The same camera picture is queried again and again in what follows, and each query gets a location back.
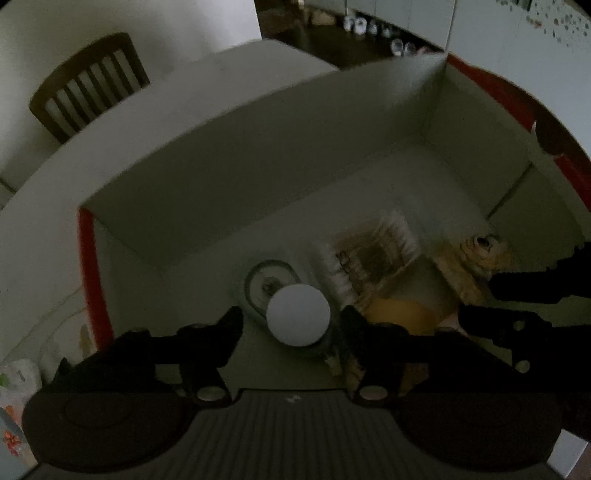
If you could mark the dark wooden chair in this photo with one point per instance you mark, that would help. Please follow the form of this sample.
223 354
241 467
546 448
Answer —
88 84

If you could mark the red white cardboard box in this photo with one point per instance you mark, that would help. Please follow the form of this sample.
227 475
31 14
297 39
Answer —
444 142

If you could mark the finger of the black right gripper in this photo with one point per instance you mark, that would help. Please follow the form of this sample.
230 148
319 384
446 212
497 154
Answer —
526 334
568 277

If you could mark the cotton swab bag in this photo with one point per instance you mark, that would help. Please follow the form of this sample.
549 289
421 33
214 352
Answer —
361 263

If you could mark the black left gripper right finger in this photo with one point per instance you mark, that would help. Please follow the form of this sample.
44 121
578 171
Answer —
450 398

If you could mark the white round disc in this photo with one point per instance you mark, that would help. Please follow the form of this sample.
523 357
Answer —
298 315

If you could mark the yellow spotted plush toy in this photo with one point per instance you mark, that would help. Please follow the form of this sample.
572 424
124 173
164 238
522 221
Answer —
416 318

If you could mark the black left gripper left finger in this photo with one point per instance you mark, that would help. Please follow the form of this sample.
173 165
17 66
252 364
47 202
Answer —
133 400

